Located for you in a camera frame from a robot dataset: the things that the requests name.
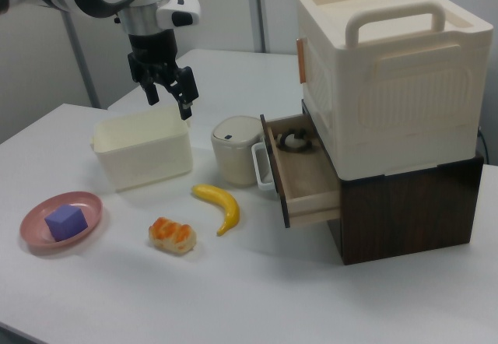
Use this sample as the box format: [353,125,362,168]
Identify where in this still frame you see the dark wood drawer cabinet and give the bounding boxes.
[301,100,485,266]

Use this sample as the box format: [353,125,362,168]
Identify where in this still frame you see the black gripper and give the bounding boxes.
[127,29,201,121]

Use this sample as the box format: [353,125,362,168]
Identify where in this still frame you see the cream plastic basket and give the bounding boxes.
[89,104,194,193]

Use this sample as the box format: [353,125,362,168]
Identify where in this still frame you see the grey metal partition post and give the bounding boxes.
[247,0,271,54]
[58,8,108,109]

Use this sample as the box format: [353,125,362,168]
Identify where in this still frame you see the pink plastic plate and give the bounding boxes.
[19,191,104,249]

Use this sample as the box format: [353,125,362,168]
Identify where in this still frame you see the yellow toy banana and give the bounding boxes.
[191,183,241,237]

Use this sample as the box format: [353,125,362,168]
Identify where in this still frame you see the black and white toy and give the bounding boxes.
[275,128,314,155]

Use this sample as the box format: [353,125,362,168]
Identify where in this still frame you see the cream storage box with handles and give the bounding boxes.
[295,0,495,178]

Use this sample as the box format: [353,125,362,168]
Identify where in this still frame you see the purple cube block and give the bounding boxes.
[44,203,89,243]

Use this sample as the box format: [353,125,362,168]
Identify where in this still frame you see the small beige trash can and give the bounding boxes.
[210,116,269,188]

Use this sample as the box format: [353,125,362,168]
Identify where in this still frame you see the orange glazed toy bread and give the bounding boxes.
[148,216,198,254]

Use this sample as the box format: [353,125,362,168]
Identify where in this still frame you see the wooden drawer with white handle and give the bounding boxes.
[251,113,343,230]

